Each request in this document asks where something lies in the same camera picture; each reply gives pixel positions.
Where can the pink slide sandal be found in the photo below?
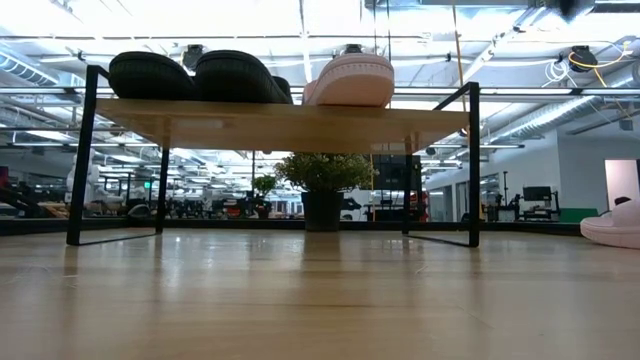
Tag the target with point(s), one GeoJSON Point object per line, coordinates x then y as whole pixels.
{"type": "Point", "coordinates": [350, 82]}
{"type": "Point", "coordinates": [615, 230]}

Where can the black slide sandal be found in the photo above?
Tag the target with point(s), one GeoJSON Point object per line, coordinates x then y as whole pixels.
{"type": "Point", "coordinates": [150, 77]}
{"type": "Point", "coordinates": [235, 77]}

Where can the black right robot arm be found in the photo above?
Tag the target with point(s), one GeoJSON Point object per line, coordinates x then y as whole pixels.
{"type": "Point", "coordinates": [575, 6]}

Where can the green potted plant, black pot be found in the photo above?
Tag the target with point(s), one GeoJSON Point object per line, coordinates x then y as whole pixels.
{"type": "Point", "coordinates": [322, 172]}

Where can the small background potted plant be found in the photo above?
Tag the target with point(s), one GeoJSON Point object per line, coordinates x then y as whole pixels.
{"type": "Point", "coordinates": [264, 185]}

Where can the background monitor workstation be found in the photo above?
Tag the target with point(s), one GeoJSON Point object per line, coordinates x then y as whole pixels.
{"type": "Point", "coordinates": [537, 194]}

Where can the white robot figure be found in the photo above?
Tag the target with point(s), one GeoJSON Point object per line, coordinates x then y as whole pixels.
{"type": "Point", "coordinates": [95, 180]}

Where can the green background block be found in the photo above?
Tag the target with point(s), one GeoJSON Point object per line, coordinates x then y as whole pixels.
{"type": "Point", "coordinates": [579, 215]}

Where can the person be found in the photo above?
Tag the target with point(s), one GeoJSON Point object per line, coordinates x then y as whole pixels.
{"type": "Point", "coordinates": [622, 200]}

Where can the wooden shelf with black frame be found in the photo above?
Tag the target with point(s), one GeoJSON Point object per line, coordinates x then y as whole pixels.
{"type": "Point", "coordinates": [280, 125]}

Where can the black aluminium rig frame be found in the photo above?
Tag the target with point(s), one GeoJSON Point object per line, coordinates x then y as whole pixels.
{"type": "Point", "coordinates": [250, 226]}

